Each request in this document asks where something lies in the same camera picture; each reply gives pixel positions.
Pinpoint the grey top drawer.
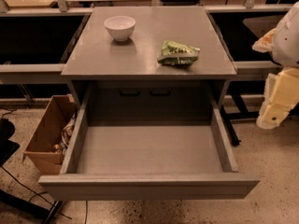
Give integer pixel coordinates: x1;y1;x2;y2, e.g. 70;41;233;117
37;81;261;202

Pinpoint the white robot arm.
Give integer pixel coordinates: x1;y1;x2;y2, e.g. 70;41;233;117
252;2;299;129

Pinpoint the grey drawer cabinet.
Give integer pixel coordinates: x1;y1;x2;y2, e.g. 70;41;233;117
61;6;237;110

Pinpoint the grey side table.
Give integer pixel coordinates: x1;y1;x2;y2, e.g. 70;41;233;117
243;15;283;38

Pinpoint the green snack bag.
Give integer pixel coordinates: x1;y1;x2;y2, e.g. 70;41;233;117
157;40;200;66

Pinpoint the white ceramic bowl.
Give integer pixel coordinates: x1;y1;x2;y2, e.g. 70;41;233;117
104;16;135;41

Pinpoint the brown cardboard box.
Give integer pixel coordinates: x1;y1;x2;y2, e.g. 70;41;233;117
24;95;77;175

